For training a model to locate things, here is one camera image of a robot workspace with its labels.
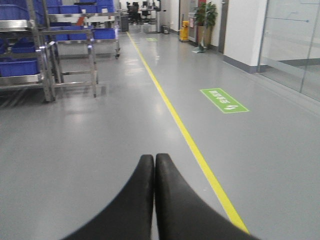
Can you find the teal dustpan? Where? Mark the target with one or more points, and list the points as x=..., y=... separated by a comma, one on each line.
x=201, y=48

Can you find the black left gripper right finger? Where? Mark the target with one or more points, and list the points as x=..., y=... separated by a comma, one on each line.
x=181, y=214

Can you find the green potted plant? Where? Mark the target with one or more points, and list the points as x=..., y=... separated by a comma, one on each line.
x=205, y=18

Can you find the near steel rack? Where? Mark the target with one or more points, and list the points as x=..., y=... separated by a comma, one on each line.
x=24, y=50

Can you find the steel cart with bins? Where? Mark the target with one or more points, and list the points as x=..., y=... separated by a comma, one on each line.
x=87, y=35

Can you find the green floor sign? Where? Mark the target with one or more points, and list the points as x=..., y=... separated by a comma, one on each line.
x=224, y=101

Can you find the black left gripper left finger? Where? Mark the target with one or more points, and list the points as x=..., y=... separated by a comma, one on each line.
x=129, y=215

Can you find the yellow mop bucket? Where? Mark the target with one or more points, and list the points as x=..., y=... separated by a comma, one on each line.
x=184, y=31

